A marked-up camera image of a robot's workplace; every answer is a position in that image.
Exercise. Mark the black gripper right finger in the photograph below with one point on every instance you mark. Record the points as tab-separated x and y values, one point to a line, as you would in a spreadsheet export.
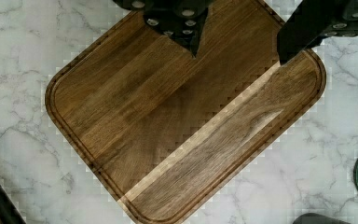
312	22

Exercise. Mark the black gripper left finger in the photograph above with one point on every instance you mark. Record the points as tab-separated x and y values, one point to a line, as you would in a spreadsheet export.
182	21

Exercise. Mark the wooden cutting board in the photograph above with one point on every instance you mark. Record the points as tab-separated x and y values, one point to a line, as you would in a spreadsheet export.
164	129

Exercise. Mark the dark grey rounded object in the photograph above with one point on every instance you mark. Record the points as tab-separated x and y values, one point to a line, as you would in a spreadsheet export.
312	218

